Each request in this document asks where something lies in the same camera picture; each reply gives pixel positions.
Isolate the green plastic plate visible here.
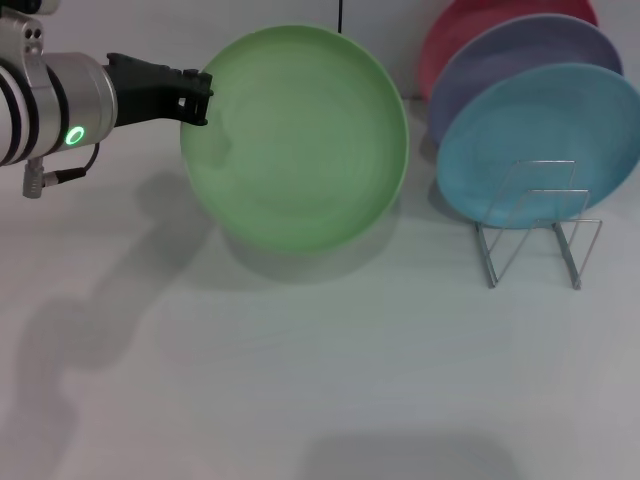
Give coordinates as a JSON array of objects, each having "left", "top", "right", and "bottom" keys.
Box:
[{"left": 179, "top": 24, "right": 411, "bottom": 255}]

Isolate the blue plastic plate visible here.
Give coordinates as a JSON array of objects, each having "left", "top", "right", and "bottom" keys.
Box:
[{"left": 436, "top": 62, "right": 640, "bottom": 230}]

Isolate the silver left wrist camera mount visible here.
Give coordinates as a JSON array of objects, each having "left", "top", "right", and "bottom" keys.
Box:
[{"left": 0, "top": 0, "right": 59, "bottom": 104}]

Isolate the red plastic plate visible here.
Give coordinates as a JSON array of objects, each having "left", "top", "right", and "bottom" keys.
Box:
[{"left": 418, "top": 0, "right": 600, "bottom": 101}]

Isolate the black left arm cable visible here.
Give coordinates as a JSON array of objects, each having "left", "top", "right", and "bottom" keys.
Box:
[{"left": 21, "top": 142, "right": 100, "bottom": 200}]

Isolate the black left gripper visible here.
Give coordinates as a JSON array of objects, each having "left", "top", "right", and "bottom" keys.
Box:
[{"left": 104, "top": 52, "right": 215, "bottom": 128}]

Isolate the purple plastic plate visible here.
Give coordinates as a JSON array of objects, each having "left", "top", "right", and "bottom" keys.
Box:
[{"left": 427, "top": 13, "right": 625, "bottom": 146}]

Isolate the silver wire plate rack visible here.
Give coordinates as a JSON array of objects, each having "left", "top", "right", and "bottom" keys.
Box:
[{"left": 473, "top": 159, "right": 604, "bottom": 290}]

